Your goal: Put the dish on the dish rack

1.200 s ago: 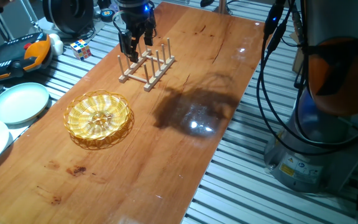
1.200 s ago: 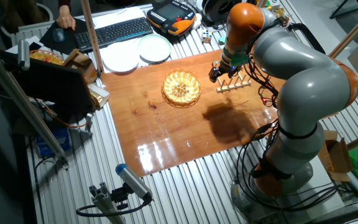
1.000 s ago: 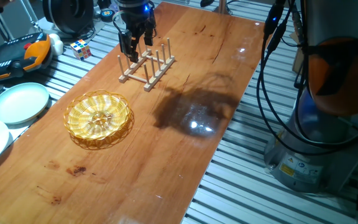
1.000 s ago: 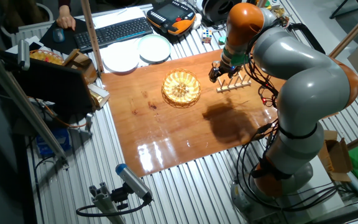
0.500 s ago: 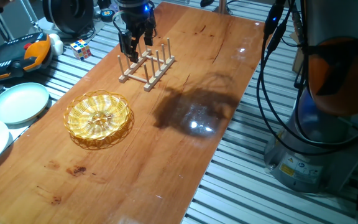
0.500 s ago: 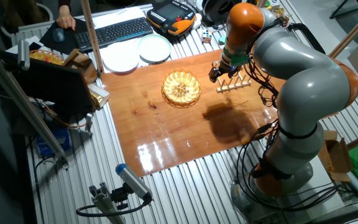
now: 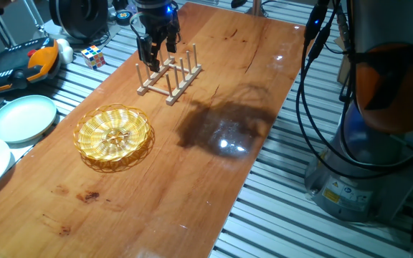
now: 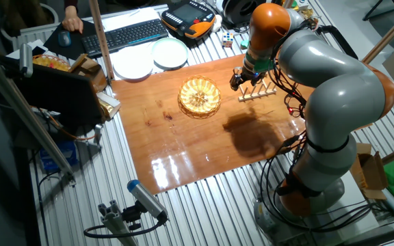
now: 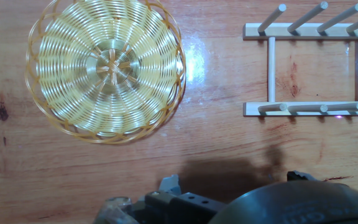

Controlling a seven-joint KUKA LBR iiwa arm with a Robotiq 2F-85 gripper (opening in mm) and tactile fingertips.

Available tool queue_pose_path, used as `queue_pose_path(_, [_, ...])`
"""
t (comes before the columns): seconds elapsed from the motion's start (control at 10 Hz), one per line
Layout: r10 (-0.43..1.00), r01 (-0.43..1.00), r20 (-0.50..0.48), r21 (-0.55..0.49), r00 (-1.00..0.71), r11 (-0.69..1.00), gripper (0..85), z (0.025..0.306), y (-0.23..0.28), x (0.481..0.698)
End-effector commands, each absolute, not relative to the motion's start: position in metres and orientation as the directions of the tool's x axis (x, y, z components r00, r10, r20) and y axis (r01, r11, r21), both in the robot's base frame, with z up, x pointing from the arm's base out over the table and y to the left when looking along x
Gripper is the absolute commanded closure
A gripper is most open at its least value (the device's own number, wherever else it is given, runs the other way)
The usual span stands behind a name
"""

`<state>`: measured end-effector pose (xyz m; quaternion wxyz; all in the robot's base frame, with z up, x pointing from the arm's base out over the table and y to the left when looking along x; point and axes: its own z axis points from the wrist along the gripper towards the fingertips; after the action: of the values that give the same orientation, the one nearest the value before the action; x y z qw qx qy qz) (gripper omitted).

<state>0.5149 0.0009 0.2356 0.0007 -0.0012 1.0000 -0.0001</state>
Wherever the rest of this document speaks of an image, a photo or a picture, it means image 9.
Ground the gripper right finger with clear pad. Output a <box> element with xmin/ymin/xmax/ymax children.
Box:
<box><xmin>287</xmin><ymin>170</ymin><xmax>319</xmax><ymax>183</ymax></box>

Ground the gripper left finger with clear pad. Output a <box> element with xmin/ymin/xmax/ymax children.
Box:
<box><xmin>135</xmin><ymin>174</ymin><xmax>228</xmax><ymax>224</ymax></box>

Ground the yellow woven wicker dish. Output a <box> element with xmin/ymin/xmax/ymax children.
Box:
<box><xmin>25</xmin><ymin>0</ymin><xmax>186</xmax><ymax>144</ymax></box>

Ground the wooden peg dish rack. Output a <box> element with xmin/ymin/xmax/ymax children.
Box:
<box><xmin>242</xmin><ymin>1</ymin><xmax>358</xmax><ymax>118</ymax></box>

